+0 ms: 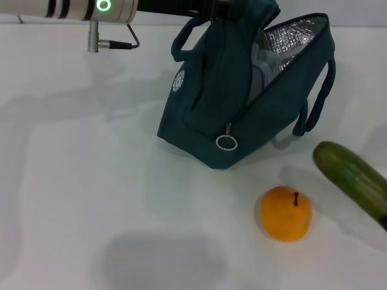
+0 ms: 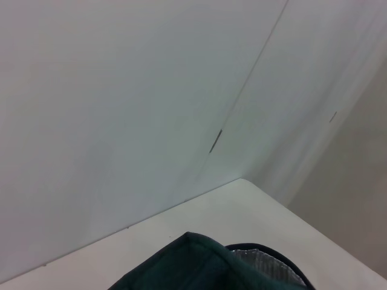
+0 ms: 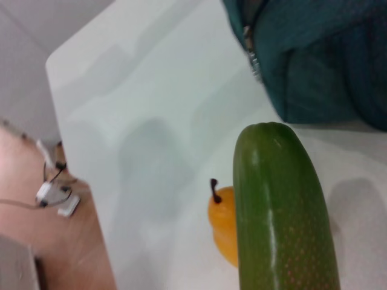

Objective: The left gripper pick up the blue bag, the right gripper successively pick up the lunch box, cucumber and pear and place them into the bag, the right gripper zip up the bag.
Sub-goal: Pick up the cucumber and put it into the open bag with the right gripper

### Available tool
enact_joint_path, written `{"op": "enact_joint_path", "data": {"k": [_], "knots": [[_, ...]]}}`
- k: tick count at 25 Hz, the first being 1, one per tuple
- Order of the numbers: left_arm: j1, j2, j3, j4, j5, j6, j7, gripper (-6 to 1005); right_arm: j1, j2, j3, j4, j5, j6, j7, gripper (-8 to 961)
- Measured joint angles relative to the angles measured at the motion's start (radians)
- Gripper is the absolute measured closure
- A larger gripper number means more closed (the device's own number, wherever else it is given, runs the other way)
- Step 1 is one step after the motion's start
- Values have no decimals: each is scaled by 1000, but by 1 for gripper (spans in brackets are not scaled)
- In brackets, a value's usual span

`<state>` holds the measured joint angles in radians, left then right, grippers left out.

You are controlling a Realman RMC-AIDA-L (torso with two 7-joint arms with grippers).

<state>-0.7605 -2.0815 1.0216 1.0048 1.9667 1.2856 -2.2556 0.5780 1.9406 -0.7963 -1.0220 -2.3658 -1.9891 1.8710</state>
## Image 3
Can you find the green cucumber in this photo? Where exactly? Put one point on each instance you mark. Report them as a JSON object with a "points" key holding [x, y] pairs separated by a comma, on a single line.
{"points": [[281, 211]]}

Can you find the dark teal lunch bag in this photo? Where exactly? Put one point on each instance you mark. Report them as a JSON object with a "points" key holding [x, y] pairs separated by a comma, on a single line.
{"points": [[317, 60]]}

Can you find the orange pear with stem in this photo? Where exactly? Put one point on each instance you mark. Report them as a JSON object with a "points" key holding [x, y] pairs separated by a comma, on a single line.
{"points": [[223, 223]]}

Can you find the white socket block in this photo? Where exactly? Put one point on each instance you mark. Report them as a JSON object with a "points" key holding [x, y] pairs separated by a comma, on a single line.
{"points": [[69, 207]]}

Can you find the white power adapter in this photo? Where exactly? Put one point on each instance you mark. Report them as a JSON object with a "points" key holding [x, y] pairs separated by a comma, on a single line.
{"points": [[43, 191]]}

